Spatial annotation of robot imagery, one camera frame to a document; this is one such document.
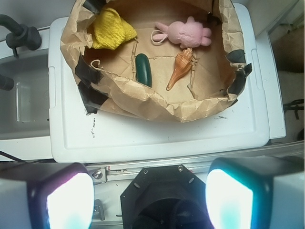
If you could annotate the brown paper bag tray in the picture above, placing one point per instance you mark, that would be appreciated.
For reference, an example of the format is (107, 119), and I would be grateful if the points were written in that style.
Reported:
(106, 79)

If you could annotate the metal corner bracket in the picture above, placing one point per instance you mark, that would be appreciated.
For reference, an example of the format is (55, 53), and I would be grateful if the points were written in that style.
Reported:
(98, 211)

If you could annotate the dark green oval object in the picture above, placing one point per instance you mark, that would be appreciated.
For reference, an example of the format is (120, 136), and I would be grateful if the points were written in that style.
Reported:
(143, 70)

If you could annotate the white sink basin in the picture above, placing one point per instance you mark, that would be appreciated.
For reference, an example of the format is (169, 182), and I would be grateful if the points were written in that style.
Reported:
(24, 110)

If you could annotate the black faucet fixture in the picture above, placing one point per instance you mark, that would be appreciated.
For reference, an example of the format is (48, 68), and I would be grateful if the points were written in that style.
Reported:
(20, 35)

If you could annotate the white plastic bin lid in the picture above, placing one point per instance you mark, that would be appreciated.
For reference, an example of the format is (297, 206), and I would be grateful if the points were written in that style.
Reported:
(106, 137)

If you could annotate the aluminium extrusion rail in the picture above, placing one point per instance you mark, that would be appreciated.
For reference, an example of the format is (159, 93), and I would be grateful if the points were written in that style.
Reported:
(103, 172)

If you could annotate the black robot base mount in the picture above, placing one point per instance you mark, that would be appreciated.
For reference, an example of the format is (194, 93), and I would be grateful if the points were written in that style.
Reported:
(167, 197)

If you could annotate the pink plush bunny toy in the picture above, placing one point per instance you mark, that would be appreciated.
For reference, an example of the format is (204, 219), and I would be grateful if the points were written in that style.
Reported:
(189, 34)

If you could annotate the yellow cloth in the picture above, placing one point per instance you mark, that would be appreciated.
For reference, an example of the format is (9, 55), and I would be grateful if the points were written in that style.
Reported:
(109, 30)

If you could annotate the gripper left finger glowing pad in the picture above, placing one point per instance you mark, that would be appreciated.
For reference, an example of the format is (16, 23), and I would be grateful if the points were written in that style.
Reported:
(60, 196)

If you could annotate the orange spiral seashell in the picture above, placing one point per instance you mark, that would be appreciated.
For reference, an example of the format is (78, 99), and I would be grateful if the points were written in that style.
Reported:
(182, 65)

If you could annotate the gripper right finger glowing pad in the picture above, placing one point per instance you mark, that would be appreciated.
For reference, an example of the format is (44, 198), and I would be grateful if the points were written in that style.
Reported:
(238, 193)

